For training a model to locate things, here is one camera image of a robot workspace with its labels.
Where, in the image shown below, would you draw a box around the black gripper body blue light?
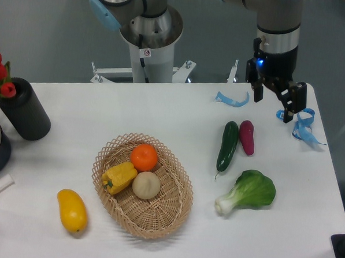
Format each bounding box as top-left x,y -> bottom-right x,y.
245,38 -> 298,91

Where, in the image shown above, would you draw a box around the yellow bell pepper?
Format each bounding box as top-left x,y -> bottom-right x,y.
101,162 -> 138,195

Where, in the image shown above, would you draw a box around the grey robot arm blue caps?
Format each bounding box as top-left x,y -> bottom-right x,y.
89,0 -> 307,122

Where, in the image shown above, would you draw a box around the woven wicker basket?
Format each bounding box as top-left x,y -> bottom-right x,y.
92,133 -> 193,239

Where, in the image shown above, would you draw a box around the small blue tape roll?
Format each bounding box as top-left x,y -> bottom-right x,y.
276,110 -> 284,121

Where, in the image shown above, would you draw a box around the blue tangled tape strip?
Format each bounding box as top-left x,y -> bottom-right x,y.
292,108 -> 327,146

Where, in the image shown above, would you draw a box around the blue curved tape strip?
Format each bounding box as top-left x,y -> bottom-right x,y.
214,92 -> 250,107

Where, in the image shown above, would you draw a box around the purple sweet potato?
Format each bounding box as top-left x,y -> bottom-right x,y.
239,120 -> 255,156

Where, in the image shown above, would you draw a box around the green cucumber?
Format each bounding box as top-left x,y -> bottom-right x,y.
214,121 -> 239,180

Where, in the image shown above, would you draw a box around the green bok choy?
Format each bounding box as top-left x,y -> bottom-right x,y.
214,170 -> 276,215

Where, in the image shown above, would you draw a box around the orange fruit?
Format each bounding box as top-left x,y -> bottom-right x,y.
130,144 -> 158,171

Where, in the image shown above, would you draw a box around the beige round onion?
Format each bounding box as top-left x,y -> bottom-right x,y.
132,171 -> 161,200

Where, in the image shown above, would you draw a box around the black device right corner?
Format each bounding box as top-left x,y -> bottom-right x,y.
331,234 -> 345,258

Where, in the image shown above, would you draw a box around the yellow mango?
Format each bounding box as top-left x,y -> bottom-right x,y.
57,189 -> 88,234

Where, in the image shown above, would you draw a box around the black ribbed vase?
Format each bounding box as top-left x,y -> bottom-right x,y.
0,77 -> 51,141

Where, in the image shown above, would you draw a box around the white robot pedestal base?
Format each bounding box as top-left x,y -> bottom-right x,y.
90,3 -> 242,91

